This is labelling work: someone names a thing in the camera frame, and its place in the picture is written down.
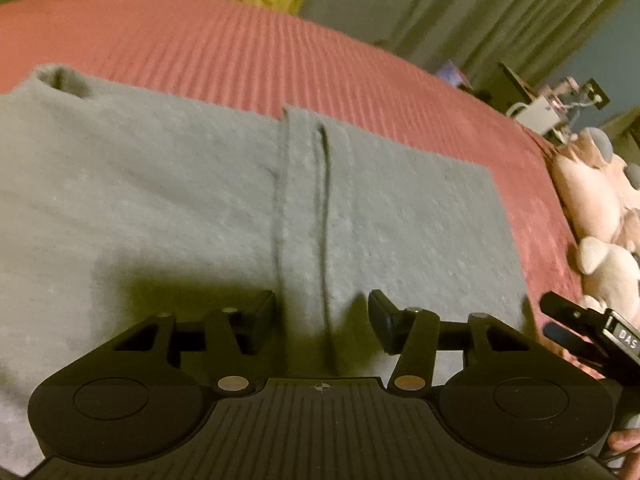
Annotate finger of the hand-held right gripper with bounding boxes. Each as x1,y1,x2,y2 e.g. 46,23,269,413
543,322,603,361
539,291,608,328

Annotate pink plush toy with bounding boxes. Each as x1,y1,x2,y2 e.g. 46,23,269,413
549,127,640,253

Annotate pink stand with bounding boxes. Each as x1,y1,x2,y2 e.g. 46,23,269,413
542,76,588,113

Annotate grey sweatpants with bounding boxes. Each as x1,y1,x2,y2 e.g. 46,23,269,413
0,62,532,480

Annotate person's right hand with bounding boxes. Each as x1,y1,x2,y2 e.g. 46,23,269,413
606,427,640,480

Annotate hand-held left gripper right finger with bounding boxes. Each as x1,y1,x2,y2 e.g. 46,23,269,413
367,289,532,396

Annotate white plush toy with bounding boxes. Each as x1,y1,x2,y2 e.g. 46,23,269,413
575,235,640,318

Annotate dark nightstand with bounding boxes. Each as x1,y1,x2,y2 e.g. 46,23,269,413
480,61,538,111

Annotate red ribbed bed blanket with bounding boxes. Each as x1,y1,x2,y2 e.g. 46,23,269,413
0,0,608,381

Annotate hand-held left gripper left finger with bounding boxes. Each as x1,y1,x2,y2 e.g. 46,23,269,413
107,289,279,396

